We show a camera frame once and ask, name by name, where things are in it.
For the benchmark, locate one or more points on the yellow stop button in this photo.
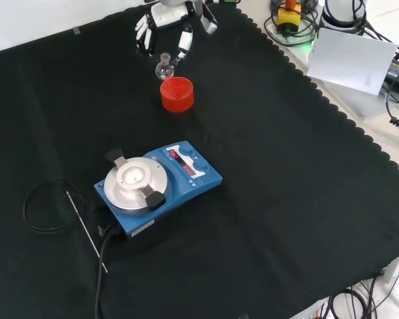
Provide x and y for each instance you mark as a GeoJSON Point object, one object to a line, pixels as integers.
{"type": "Point", "coordinates": [288, 18]}

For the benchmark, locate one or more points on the black scalloped cloth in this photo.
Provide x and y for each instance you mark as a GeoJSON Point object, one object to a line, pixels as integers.
{"type": "Point", "coordinates": [269, 182]}

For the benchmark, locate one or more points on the blue heater with steel plate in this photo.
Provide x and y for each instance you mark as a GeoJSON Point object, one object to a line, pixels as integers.
{"type": "Point", "coordinates": [186, 196]}

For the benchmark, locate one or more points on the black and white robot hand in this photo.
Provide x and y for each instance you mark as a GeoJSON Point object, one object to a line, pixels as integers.
{"type": "Point", "coordinates": [168, 15]}

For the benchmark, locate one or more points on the grey tape piece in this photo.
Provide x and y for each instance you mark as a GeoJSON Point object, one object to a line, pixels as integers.
{"type": "Point", "coordinates": [76, 31]}

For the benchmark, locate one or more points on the white bench bracket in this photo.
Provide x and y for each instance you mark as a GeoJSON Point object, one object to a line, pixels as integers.
{"type": "Point", "coordinates": [394, 266]}

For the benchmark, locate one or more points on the clear glass round-bottom flask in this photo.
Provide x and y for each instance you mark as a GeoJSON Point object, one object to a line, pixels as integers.
{"type": "Point", "coordinates": [164, 69]}

